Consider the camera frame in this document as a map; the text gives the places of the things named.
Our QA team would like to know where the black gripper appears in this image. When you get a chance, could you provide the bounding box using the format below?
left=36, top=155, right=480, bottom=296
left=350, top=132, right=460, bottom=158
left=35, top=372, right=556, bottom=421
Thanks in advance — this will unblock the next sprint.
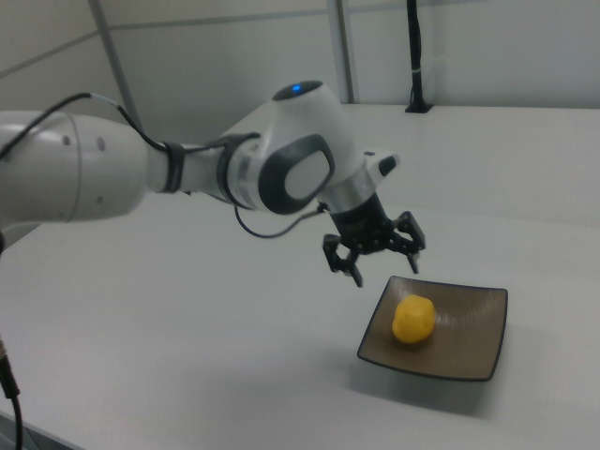
left=322, top=192, right=428, bottom=289

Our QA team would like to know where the brown square ceramic plate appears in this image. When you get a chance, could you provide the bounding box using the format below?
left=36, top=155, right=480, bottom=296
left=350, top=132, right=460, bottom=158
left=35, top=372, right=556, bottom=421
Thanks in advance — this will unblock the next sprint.
left=356, top=275, right=509, bottom=383

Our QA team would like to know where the black pole with cables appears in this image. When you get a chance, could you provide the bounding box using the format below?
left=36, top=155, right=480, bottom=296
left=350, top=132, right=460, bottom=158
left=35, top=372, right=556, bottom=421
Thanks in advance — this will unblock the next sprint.
left=404, top=0, right=435, bottom=114

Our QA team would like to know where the upright aluminium frame post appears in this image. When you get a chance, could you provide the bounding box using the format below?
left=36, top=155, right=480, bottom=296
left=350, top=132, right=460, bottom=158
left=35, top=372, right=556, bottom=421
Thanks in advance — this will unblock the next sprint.
left=327, top=0, right=361, bottom=105

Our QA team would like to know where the black velcro strap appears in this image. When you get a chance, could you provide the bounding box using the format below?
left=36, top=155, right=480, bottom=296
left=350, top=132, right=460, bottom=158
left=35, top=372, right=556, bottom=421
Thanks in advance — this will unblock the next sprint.
left=160, top=140, right=188, bottom=194

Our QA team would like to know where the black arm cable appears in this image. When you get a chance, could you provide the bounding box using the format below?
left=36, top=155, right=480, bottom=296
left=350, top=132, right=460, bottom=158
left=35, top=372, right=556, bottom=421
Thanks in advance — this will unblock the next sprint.
left=0, top=92, right=329, bottom=238

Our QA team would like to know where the black cable with connector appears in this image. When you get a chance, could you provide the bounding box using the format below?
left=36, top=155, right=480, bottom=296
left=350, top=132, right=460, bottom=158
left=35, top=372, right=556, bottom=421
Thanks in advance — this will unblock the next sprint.
left=0, top=335, right=24, bottom=450

